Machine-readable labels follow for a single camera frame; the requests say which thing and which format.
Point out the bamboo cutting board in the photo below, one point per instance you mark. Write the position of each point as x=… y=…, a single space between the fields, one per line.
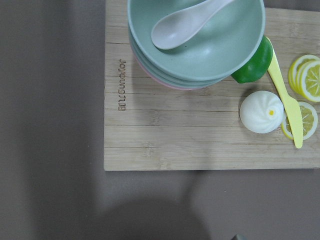
x=151 y=127

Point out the pink ceramic spoon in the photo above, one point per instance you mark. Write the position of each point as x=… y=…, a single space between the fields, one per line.
x=180 y=26

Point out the white steamed bun toy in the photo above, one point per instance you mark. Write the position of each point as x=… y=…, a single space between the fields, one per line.
x=261 y=112

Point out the stacked green bowls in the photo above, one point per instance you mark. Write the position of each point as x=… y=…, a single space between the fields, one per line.
x=227 y=41

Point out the green pepper toy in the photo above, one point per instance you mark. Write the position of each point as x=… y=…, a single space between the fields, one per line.
x=258 y=64

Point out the yellow plastic knife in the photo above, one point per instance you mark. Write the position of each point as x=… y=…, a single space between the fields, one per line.
x=291 y=105

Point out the lemon slice under knife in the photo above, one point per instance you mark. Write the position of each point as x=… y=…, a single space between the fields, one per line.
x=309 y=121

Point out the lemon slice stack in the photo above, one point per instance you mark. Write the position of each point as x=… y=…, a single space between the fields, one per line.
x=304 y=77

